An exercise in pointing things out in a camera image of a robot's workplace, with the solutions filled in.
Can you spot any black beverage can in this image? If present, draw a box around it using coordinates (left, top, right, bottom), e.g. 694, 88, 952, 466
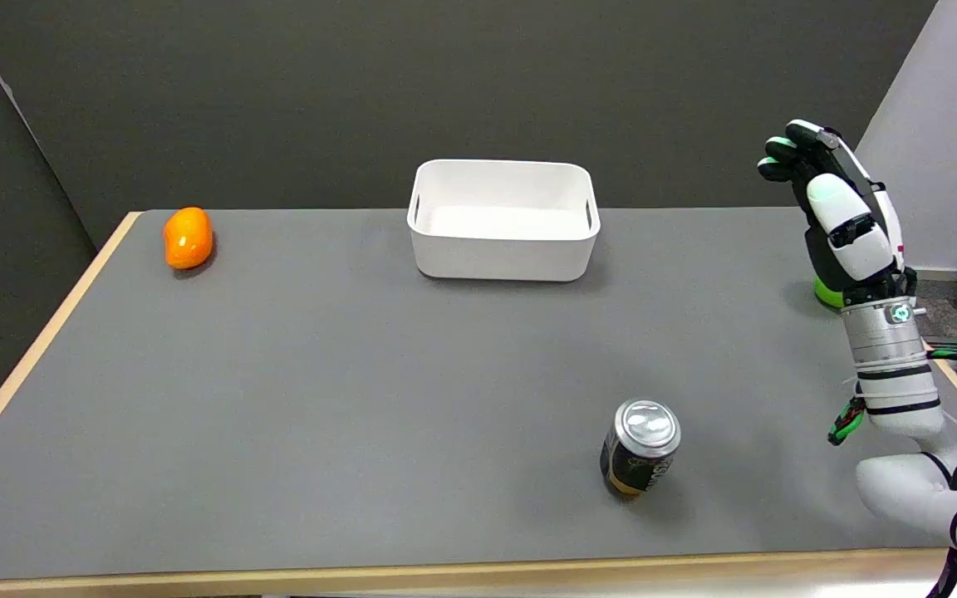
600, 399, 682, 499

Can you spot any orange mango fruit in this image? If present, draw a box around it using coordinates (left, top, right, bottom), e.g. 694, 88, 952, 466
163, 207, 214, 271

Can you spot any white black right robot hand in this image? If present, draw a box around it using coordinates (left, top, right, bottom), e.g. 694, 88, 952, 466
758, 120, 917, 306

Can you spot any white plastic storage bin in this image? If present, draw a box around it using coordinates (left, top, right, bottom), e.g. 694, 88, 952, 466
407, 159, 601, 282

